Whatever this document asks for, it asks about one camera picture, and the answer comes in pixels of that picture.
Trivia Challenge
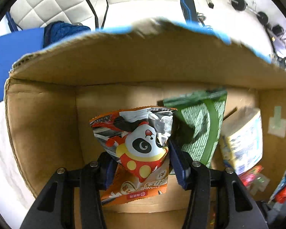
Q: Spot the dark blue knitted cloth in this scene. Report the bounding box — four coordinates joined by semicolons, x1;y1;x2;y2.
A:
43;21;91;48

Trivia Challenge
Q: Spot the orange panda snack bag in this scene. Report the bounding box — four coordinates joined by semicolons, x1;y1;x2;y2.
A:
89;106;178;207

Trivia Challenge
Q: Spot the white tissue pack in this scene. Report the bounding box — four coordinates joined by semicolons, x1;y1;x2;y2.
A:
219;107;263;176

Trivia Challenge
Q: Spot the green snack packet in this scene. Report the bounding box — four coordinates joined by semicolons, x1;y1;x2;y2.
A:
162;88;228;169

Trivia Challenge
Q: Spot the black tripod stand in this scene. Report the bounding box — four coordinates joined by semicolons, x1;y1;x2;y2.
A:
76;0;109;30

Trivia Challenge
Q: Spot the black barbell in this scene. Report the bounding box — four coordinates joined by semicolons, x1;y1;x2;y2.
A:
231;0;284;35

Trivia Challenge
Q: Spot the white padded headboard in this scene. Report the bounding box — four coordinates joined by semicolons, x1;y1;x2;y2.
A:
10;0;97;30

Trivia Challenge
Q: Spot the red snack packet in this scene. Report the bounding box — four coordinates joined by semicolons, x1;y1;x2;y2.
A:
239;165;270;196

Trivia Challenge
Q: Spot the blue red packet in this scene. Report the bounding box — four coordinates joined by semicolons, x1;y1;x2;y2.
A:
269;164;286;204

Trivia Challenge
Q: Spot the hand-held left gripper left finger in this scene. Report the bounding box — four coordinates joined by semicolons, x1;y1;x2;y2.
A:
21;152;121;229

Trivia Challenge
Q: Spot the blue mat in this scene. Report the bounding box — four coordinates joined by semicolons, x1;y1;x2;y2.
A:
0;27;46;108

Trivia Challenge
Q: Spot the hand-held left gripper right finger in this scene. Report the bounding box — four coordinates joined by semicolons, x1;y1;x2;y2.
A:
168;139;269;229

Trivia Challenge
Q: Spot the cardboard box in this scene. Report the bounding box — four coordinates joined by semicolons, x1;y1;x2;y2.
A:
4;19;286;229

